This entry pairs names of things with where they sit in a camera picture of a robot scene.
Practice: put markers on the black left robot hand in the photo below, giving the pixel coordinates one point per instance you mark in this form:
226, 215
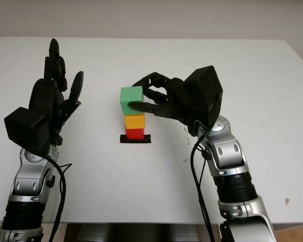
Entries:
44, 95

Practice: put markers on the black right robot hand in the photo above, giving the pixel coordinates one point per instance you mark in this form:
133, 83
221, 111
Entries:
174, 106

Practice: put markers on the yellow wooden cube block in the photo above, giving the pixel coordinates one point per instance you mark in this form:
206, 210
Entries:
135, 121

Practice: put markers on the green wooden cube block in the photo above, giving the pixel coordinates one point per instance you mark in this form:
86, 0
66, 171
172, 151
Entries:
131, 97

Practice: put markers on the red wooden cube block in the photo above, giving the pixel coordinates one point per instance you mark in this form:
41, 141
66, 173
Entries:
134, 133

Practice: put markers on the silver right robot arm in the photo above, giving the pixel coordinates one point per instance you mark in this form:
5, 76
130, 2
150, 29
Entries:
232, 171

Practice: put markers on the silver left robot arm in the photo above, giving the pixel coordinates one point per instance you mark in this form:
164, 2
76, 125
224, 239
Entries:
27, 184

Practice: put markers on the black tape strip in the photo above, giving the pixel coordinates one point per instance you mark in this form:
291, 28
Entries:
123, 140

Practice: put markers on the dark robot torso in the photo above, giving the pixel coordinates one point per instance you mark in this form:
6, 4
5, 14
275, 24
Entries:
141, 233

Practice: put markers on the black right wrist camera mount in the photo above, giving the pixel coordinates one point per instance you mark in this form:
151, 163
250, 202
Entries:
204, 90

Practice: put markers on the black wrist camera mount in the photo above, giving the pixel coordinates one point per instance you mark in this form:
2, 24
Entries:
204, 90
25, 128

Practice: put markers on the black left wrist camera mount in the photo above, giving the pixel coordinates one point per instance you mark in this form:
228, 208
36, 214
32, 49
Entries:
25, 128

